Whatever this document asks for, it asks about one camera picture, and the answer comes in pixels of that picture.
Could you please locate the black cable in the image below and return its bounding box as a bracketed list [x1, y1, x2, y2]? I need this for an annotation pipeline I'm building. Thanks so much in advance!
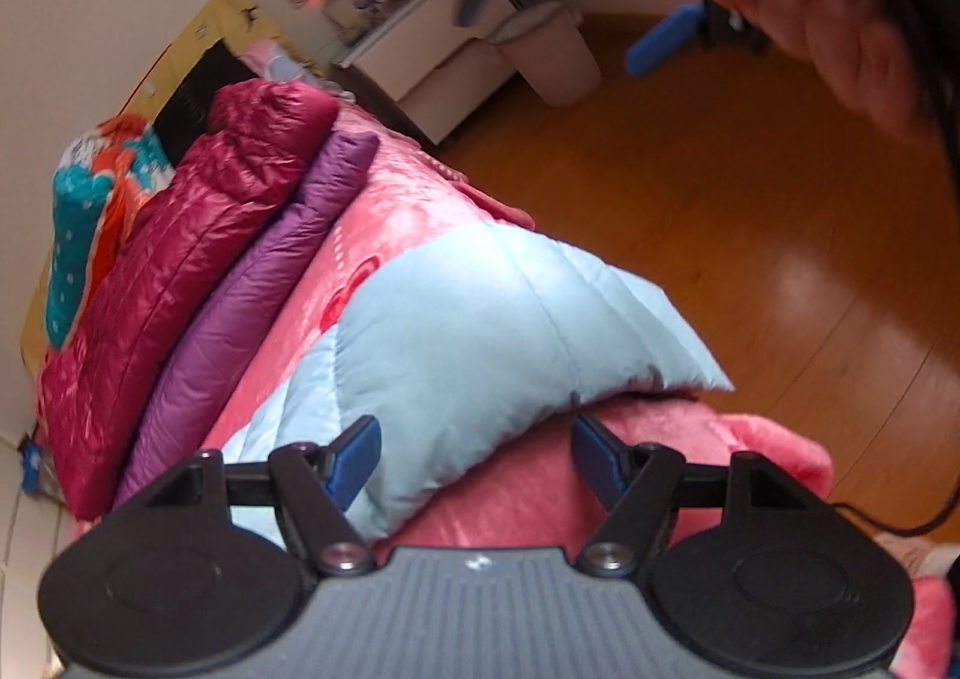
[829, 124, 960, 539]

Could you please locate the pink heart print blanket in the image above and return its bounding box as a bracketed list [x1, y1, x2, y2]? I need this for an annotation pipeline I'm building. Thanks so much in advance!
[75, 101, 960, 679]

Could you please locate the purple down jacket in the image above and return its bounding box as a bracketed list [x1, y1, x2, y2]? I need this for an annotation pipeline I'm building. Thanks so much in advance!
[112, 131, 382, 511]

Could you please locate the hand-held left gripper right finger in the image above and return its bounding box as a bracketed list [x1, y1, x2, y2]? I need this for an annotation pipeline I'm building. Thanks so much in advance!
[570, 413, 830, 579]

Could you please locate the light blue down jacket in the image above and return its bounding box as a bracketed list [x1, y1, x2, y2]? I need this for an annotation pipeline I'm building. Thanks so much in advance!
[221, 223, 734, 541]

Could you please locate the white nightstand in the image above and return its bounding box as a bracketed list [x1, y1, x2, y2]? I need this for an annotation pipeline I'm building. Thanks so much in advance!
[330, 0, 526, 147]

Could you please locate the blue box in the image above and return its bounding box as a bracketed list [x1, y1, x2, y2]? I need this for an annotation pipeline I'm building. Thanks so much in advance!
[21, 442, 46, 496]

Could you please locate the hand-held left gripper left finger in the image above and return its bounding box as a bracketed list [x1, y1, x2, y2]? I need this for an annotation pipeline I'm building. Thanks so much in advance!
[142, 415, 383, 579]

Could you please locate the teal and orange printed blanket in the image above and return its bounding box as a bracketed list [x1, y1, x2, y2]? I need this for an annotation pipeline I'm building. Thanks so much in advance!
[43, 112, 177, 350]

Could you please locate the yellow headboard cover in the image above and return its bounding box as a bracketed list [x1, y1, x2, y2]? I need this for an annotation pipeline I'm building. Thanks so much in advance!
[19, 0, 305, 369]

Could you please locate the white waste bin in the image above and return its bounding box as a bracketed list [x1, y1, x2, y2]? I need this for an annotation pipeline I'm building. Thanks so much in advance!
[491, 4, 602, 108]

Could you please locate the red down jacket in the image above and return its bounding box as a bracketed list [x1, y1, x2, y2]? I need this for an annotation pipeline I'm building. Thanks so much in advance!
[37, 79, 340, 521]

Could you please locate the person's right hand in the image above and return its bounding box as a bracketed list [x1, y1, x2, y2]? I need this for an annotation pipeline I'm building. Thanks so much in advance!
[705, 0, 938, 140]

